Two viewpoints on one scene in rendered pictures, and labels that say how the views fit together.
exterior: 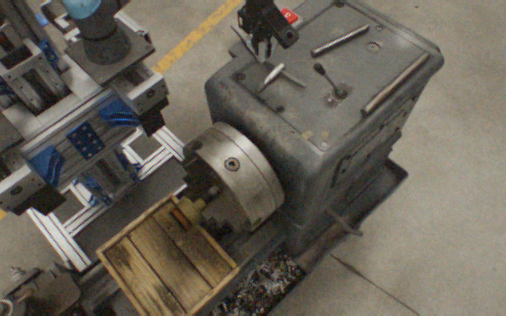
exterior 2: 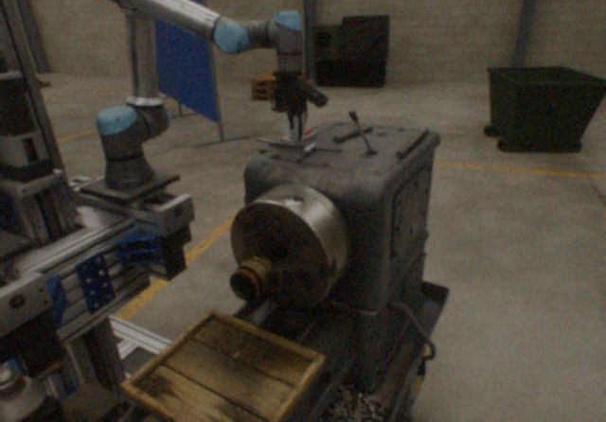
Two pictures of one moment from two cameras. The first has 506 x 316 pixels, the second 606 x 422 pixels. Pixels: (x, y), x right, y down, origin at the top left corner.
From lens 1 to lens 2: 0.68 m
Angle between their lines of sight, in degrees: 37
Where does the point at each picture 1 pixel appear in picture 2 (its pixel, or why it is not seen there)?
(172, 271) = (235, 383)
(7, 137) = (13, 244)
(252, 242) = (325, 337)
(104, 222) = not seen: outside the picture
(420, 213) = (476, 371)
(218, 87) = (259, 167)
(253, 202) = (327, 235)
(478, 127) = (483, 286)
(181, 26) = not seen: hidden behind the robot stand
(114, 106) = (134, 236)
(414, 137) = not seen: hidden behind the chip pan
